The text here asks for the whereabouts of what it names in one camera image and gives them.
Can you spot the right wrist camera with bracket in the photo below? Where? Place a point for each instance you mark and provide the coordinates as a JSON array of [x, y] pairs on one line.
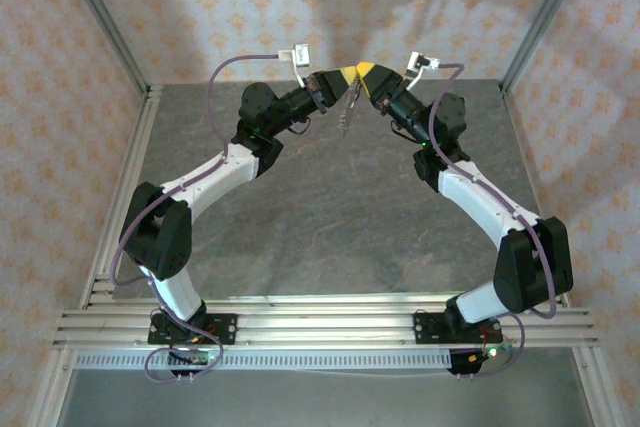
[[415, 61]]

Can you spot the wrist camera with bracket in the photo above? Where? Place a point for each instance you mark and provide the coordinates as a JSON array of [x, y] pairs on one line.
[[301, 53], [415, 61]]

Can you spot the aluminium frame post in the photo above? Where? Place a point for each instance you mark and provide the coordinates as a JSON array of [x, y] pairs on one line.
[[545, 12], [100, 12]]

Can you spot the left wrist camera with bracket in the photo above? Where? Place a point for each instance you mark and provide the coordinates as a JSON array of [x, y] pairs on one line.
[[301, 53]]

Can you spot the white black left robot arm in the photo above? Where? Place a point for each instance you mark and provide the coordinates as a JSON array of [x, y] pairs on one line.
[[220, 172]]

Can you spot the grey metal lower panel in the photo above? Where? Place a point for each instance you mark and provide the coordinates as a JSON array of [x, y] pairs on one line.
[[320, 402]]

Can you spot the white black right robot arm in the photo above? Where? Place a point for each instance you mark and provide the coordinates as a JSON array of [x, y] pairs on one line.
[[480, 202]]

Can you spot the aluminium frame leg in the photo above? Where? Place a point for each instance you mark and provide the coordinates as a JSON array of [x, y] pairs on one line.
[[597, 392], [50, 392]]

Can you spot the aluminium table side rail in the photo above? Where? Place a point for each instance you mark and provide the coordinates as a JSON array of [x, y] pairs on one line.
[[137, 147], [525, 144]]

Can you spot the metal key plate with rings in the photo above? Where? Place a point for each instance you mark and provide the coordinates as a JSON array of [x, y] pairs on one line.
[[350, 107]]

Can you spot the aluminium base rail beam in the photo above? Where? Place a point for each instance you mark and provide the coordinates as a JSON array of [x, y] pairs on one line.
[[325, 327]]

